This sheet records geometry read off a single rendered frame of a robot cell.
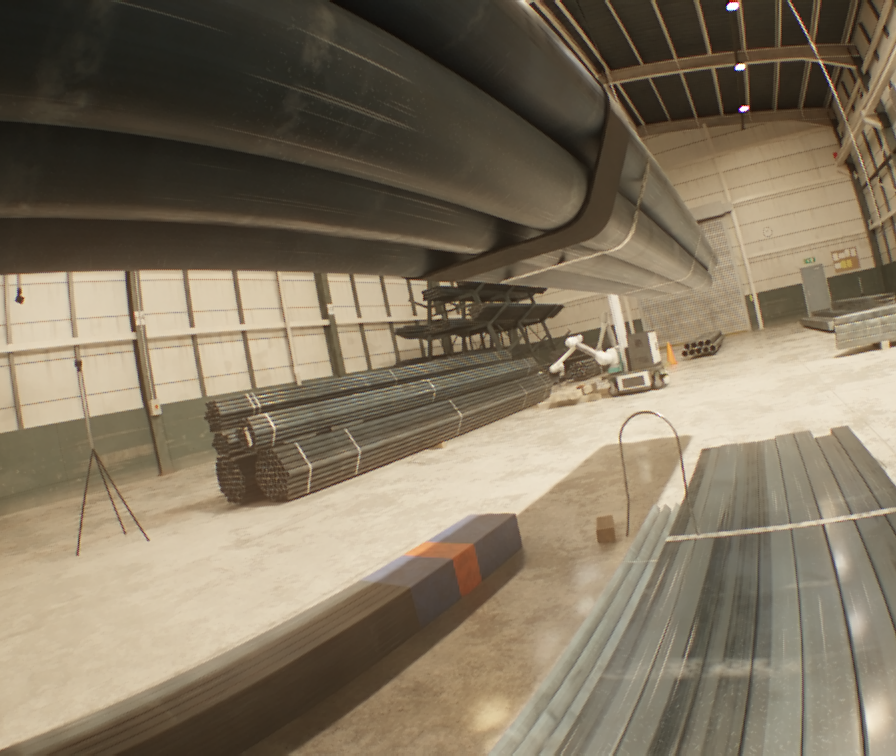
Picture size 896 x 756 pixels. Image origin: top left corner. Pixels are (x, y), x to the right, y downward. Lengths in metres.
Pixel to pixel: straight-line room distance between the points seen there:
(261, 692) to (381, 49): 1.32
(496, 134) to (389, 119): 0.18
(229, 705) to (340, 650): 0.37
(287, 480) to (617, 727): 4.08
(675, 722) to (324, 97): 0.66
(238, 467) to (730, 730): 4.69
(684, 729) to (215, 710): 1.04
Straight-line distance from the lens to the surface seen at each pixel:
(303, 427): 4.80
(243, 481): 4.92
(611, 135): 0.99
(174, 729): 1.30
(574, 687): 1.07
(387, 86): 0.47
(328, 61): 0.43
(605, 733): 0.57
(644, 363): 7.31
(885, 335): 7.15
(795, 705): 0.58
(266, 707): 1.40
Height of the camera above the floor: 0.80
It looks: level
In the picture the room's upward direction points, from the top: 12 degrees counter-clockwise
